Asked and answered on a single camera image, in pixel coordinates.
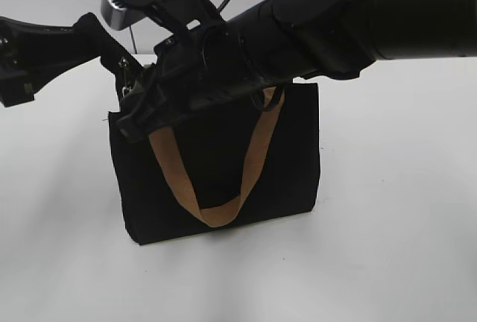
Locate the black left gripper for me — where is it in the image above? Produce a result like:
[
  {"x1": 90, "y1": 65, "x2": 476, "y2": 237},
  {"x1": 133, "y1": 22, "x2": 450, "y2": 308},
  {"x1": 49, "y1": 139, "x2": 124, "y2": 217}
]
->
[{"x1": 0, "y1": 16, "x2": 104, "y2": 109}]

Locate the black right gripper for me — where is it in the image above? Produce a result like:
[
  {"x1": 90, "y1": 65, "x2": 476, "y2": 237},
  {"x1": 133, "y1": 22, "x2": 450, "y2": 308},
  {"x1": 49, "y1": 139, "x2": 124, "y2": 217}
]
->
[{"x1": 117, "y1": 24, "x2": 261, "y2": 141}]

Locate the black canvas tote bag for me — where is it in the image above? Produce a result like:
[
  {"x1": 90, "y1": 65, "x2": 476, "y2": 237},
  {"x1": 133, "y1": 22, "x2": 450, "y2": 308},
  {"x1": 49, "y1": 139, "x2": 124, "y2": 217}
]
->
[{"x1": 107, "y1": 84, "x2": 320, "y2": 245}]

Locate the metal zipper pull with ring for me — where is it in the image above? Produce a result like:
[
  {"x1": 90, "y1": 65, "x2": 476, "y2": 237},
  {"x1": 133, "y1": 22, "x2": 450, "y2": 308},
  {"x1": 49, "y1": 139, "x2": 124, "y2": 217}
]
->
[{"x1": 118, "y1": 57, "x2": 135, "y2": 98}]

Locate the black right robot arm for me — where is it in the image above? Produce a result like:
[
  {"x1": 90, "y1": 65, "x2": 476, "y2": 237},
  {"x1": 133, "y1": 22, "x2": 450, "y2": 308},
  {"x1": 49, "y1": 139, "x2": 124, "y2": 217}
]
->
[{"x1": 113, "y1": 0, "x2": 476, "y2": 142}]

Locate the black cable loop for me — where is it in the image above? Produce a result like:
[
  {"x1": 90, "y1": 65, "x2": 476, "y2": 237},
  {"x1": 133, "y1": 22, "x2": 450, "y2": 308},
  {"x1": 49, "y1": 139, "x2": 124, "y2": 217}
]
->
[{"x1": 251, "y1": 83, "x2": 285, "y2": 113}]

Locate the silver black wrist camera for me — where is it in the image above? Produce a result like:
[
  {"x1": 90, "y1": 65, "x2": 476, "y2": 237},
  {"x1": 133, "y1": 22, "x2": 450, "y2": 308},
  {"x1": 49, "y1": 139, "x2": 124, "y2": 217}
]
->
[{"x1": 101, "y1": 0, "x2": 224, "y2": 36}]

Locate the tan front bag handle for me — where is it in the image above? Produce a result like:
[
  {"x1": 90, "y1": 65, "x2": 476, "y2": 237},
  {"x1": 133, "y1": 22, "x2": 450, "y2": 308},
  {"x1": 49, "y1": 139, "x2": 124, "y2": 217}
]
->
[{"x1": 148, "y1": 87, "x2": 285, "y2": 228}]

